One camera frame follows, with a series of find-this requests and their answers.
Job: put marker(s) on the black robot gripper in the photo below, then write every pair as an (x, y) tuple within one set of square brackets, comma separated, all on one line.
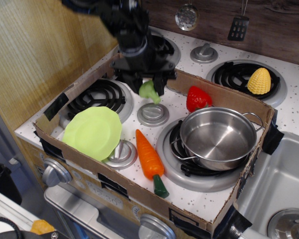
[(146, 64)]

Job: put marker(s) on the green toy broccoli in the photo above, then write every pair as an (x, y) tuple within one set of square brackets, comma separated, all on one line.
[(147, 91)]

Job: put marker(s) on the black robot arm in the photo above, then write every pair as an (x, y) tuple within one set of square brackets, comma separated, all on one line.
[(126, 20)]

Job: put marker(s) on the stainless steel pan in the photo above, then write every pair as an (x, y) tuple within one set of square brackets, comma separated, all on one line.
[(218, 139)]

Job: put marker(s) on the grey centre stove knob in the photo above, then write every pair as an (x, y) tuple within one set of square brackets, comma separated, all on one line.
[(153, 115)]

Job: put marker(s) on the grey stove knob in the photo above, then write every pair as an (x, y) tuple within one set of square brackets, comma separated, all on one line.
[(204, 54), (153, 115), (123, 156)]

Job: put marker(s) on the front left black burner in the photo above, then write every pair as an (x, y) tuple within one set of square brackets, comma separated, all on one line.
[(102, 93)]

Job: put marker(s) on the red toy strawberry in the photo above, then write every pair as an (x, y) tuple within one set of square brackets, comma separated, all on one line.
[(197, 99)]

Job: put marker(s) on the grey back stove knob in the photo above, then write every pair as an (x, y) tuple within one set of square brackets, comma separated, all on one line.
[(204, 54)]

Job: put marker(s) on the light green plastic plate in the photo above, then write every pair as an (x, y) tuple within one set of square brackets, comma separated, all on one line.
[(94, 132)]

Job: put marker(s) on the grey front stove knob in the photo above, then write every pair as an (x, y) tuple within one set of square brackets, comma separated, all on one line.
[(123, 156)]

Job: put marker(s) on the hanging metal strainer ladle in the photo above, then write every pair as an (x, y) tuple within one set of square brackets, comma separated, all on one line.
[(187, 16)]

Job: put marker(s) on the orange toy carrot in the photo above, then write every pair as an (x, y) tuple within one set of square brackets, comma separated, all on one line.
[(151, 164)]

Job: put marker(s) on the back right black burner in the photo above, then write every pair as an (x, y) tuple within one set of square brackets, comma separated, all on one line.
[(236, 75)]

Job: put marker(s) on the front right black burner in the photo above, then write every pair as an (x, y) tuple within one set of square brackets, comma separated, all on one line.
[(188, 166)]

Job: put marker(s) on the hanging metal slotted spatula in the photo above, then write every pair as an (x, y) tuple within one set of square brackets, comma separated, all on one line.
[(239, 25)]

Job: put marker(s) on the yellow toy corn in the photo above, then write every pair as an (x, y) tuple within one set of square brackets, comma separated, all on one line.
[(260, 82)]

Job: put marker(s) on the grey left oven knob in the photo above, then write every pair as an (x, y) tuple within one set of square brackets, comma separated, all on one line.
[(55, 173)]

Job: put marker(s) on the grey oven knob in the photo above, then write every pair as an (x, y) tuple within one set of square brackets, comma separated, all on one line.
[(55, 173), (153, 228)]

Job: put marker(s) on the grey right oven knob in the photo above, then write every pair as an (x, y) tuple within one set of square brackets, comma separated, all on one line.
[(153, 228)]

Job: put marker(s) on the brown cardboard fence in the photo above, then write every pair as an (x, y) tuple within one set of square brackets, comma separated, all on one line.
[(128, 191)]

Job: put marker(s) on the grey toy sink basin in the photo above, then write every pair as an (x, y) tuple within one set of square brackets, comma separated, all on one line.
[(273, 187)]

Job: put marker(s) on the orange object at bottom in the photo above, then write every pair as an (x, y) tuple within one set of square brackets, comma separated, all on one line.
[(41, 227)]

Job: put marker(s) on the silver sink drain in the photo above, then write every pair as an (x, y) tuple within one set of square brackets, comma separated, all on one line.
[(284, 224)]

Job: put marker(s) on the silver oven door handle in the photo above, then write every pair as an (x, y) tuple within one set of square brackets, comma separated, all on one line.
[(80, 212)]

